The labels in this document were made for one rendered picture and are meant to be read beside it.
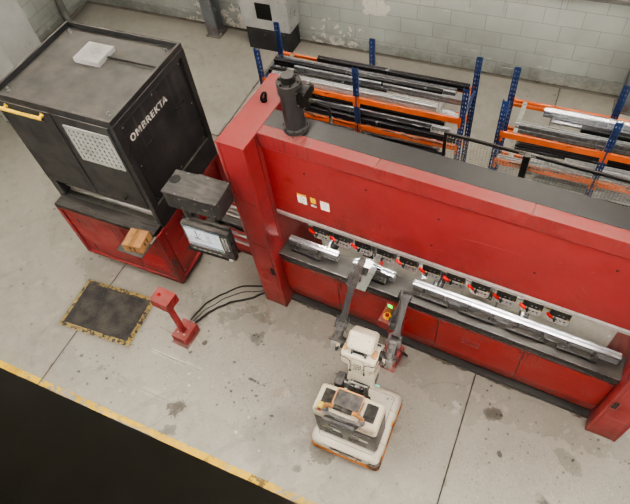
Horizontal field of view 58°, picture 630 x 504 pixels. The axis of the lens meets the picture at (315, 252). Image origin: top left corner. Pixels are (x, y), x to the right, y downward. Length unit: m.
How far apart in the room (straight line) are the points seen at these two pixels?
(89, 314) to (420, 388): 3.59
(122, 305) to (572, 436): 4.63
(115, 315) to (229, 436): 1.91
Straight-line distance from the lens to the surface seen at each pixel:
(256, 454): 5.44
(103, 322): 6.51
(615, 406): 5.13
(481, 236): 4.08
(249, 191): 4.55
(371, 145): 4.07
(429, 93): 5.80
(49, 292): 7.05
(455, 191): 3.80
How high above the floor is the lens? 5.14
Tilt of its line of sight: 54 degrees down
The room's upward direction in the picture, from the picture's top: 10 degrees counter-clockwise
